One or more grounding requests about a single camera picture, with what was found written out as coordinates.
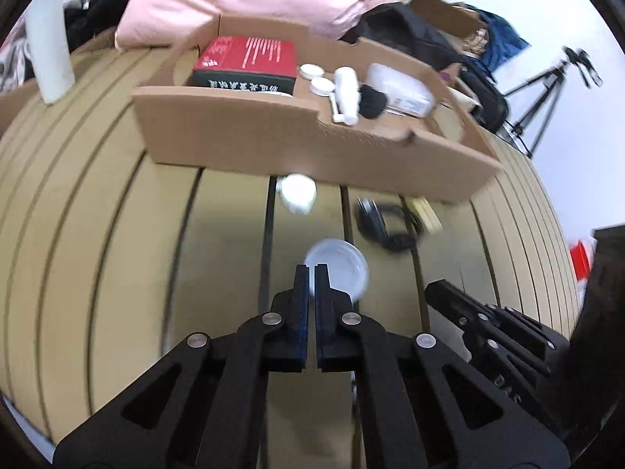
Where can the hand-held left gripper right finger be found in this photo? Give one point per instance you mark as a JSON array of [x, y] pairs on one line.
[[322, 303]]

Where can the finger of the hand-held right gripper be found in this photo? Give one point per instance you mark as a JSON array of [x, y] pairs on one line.
[[454, 303]]

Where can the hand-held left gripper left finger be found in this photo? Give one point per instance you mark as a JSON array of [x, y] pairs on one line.
[[301, 303]]

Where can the white round lid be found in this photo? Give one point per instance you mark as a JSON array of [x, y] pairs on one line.
[[342, 264]]

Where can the shallow cardboard box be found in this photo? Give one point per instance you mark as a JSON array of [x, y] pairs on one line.
[[293, 137]]

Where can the black round puff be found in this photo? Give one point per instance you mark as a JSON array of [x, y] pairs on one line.
[[372, 101]]

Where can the white tube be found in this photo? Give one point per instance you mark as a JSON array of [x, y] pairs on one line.
[[345, 89]]

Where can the white round cap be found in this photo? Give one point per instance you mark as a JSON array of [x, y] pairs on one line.
[[322, 87]]

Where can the white plastic packet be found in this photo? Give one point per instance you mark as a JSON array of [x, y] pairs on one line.
[[400, 88]]

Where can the white round jar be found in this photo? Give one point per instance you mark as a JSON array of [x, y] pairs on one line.
[[310, 72]]

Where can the red box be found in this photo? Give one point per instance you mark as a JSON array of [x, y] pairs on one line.
[[244, 53]]

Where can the red container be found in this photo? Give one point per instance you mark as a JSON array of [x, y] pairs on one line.
[[581, 259]]

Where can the small beige block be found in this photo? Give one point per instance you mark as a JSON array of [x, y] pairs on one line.
[[426, 214]]

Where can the white crumpled object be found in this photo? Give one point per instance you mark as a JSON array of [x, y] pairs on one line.
[[297, 194]]

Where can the black tripod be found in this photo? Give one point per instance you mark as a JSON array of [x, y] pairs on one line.
[[542, 93]]

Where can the blue cloth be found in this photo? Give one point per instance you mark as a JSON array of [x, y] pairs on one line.
[[503, 39]]

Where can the black jacket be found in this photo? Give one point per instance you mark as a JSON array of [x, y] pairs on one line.
[[405, 34]]

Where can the open cardboard box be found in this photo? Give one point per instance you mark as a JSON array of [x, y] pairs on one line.
[[439, 10]]

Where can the dark cloth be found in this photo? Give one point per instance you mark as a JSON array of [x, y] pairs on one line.
[[97, 22]]

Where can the white cylinder post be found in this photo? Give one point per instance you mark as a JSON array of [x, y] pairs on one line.
[[49, 49]]

